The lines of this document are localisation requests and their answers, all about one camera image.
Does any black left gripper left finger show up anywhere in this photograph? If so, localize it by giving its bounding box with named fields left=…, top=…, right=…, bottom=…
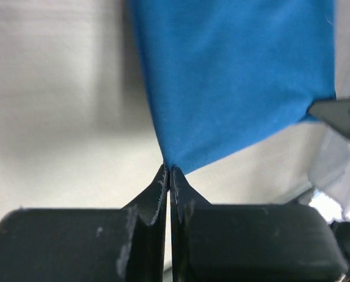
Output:
left=0, top=166, right=168, bottom=281

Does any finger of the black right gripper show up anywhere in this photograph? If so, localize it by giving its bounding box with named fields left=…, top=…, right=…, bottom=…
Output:
left=308, top=98, right=350, bottom=140

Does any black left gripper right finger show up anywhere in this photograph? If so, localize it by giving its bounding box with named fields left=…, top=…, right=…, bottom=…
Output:
left=169, top=167, right=348, bottom=281

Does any blue printed t-shirt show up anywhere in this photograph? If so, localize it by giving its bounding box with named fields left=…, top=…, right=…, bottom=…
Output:
left=130, top=1, right=336, bottom=173

